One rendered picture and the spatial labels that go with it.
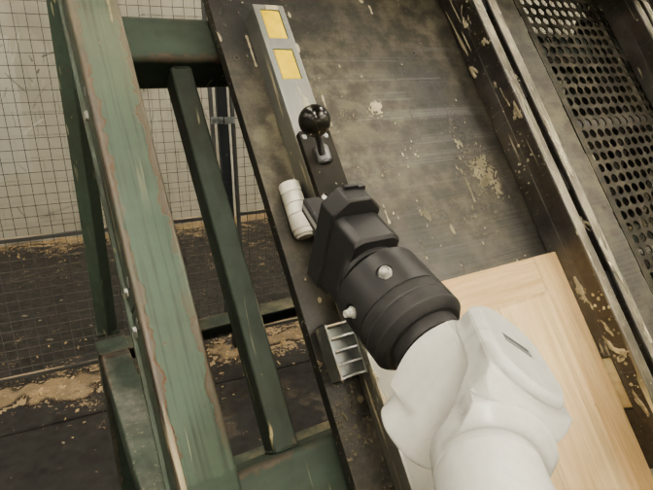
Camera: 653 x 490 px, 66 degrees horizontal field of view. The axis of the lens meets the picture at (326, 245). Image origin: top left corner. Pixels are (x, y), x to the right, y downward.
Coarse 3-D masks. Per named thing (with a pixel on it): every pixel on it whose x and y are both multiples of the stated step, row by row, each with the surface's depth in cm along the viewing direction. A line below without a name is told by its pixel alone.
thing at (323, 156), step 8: (312, 104) 58; (304, 112) 58; (312, 112) 57; (320, 112) 57; (304, 120) 57; (312, 120) 57; (320, 120) 57; (328, 120) 58; (304, 128) 58; (312, 128) 58; (320, 128) 58; (312, 136) 59; (320, 136) 62; (320, 144) 64; (320, 152) 67; (328, 152) 68; (320, 160) 68; (328, 160) 68
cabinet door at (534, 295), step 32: (544, 256) 84; (448, 288) 74; (480, 288) 76; (512, 288) 79; (544, 288) 82; (512, 320) 77; (544, 320) 80; (576, 320) 82; (544, 352) 78; (576, 352) 80; (576, 384) 78; (608, 384) 80; (576, 416) 76; (608, 416) 78; (576, 448) 74; (608, 448) 76; (640, 448) 78; (576, 480) 72; (608, 480) 74; (640, 480) 76
